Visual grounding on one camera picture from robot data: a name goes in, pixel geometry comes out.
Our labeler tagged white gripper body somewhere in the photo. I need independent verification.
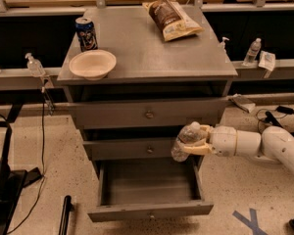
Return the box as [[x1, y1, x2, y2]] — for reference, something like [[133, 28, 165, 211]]
[[210, 126, 237, 157]]

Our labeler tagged black stand base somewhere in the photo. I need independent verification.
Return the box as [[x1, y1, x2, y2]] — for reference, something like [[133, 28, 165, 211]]
[[0, 117, 27, 235]]

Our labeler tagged grey open bottom drawer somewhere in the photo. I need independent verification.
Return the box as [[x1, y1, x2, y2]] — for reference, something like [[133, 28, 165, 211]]
[[89, 157, 214, 222]]

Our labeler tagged grey middle drawer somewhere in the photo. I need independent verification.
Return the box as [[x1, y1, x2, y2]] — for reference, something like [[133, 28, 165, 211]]
[[83, 137, 174, 161]]

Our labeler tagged background water bottle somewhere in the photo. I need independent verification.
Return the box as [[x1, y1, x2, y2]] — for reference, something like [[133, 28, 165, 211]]
[[243, 38, 262, 66]]

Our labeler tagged right hand sanitizer bottle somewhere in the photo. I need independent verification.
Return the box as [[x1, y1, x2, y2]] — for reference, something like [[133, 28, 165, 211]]
[[219, 36, 229, 53]]

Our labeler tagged blue tape mark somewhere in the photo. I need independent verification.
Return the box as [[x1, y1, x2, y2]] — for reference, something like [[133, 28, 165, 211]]
[[232, 209, 268, 235]]

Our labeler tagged black metal leg right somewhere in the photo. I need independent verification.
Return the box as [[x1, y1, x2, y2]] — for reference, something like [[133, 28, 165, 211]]
[[266, 111, 294, 137]]

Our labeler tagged clear plastic water bottle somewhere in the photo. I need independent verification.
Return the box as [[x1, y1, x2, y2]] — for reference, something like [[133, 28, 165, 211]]
[[171, 121, 208, 163]]

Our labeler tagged white paper packet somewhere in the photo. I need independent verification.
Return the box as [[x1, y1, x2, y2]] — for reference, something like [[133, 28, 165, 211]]
[[258, 51, 275, 71]]

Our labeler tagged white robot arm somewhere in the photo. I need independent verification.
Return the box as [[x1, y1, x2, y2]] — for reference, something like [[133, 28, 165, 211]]
[[179, 125, 294, 175]]

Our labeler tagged black tube on floor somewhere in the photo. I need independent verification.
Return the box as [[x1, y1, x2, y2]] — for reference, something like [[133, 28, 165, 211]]
[[58, 195, 73, 235]]

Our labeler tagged blue soda can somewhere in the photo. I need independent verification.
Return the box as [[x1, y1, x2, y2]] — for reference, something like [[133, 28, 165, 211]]
[[75, 17, 98, 52]]

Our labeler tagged black power adapter cable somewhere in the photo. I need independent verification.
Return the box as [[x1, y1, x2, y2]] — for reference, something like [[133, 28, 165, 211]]
[[255, 101, 294, 132]]

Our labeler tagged hand sanitizer bottle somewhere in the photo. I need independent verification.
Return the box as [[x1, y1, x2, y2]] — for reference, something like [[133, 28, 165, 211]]
[[25, 53, 46, 77], [219, 36, 229, 53]]

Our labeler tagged grey wooden drawer cabinet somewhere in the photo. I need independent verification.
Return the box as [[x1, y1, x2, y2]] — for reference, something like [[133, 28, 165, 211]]
[[56, 5, 238, 178]]

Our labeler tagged left hand sanitizer bottle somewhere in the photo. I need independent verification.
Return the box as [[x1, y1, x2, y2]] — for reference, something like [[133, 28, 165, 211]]
[[25, 53, 46, 77]]

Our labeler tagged grey booklet on floor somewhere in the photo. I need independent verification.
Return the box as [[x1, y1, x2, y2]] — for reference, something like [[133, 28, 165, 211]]
[[230, 94, 256, 113]]

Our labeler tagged black cable on floor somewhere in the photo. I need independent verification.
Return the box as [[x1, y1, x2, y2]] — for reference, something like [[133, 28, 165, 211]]
[[5, 87, 55, 235]]

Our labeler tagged white paper bowl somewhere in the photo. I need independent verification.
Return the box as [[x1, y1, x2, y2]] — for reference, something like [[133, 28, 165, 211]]
[[69, 50, 117, 80]]

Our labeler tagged brown chip bag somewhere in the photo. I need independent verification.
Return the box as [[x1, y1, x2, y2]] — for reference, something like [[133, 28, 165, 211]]
[[143, 0, 204, 42]]

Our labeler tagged grey top drawer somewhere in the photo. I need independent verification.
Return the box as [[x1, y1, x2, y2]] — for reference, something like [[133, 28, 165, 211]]
[[69, 98, 229, 129]]

